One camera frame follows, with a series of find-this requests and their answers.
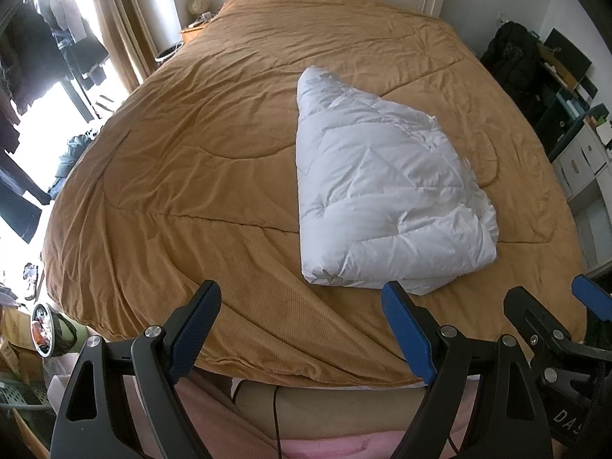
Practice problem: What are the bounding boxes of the hanging dark clothes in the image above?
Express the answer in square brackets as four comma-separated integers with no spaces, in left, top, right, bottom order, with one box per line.
[0,0,112,116]

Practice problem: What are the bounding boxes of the cardboard box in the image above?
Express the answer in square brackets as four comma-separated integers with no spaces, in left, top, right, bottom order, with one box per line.
[0,305,45,370]

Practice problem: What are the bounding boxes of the pile of blue jeans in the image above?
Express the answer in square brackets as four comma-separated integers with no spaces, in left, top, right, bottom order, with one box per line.
[49,128,104,198]

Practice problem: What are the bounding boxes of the beige cloth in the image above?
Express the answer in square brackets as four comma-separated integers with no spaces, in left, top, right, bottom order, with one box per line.
[234,380,432,441]

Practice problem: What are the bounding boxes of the green plastic basket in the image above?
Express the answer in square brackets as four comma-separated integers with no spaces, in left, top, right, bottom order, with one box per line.
[0,377,54,413]

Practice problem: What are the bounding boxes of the pair of shoes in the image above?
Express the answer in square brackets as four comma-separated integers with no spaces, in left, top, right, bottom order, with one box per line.
[21,262,45,303]

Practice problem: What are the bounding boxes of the black hanging jacket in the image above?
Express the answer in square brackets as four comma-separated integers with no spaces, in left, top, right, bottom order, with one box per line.
[479,21,547,121]

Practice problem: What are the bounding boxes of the person's pink clothing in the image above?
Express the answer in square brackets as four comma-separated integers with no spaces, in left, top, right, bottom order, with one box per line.
[48,372,483,459]

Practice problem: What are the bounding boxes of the beige curtain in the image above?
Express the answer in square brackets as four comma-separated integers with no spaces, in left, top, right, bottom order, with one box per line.
[83,0,167,93]

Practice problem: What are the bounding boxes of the thin black cable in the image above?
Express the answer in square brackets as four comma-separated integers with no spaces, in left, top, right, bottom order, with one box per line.
[272,385,286,459]

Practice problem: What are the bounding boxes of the white quilted jacket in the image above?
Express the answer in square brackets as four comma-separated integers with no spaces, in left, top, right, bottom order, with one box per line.
[294,66,499,296]

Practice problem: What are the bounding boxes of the wooden nightstand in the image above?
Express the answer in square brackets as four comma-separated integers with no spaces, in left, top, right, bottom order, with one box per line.
[180,21,212,47]

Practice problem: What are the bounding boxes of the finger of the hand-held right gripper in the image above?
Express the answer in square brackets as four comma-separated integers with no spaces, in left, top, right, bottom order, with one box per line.
[571,272,612,324]
[503,286,581,384]

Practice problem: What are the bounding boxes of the black bin with cans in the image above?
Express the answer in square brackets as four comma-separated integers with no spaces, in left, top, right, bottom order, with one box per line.
[29,303,80,358]

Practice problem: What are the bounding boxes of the black monitor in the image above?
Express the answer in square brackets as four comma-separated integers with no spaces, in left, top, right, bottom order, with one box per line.
[544,27,594,90]

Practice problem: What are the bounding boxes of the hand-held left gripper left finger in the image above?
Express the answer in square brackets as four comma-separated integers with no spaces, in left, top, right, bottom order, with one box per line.
[50,280,223,459]

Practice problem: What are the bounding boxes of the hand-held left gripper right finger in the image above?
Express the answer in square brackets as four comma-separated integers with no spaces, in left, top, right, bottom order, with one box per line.
[381,281,550,459]

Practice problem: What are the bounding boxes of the white dressing table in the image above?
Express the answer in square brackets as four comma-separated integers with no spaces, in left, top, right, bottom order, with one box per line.
[549,119,612,271]

